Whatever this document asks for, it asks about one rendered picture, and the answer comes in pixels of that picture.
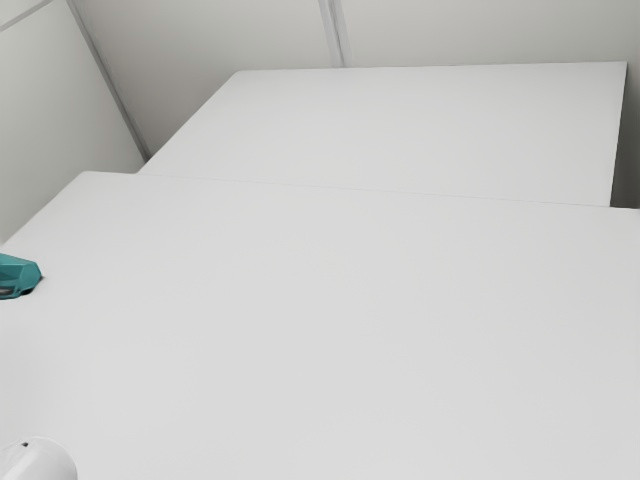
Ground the teal faceted mug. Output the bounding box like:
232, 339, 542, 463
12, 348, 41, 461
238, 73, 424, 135
0, 252, 43, 303

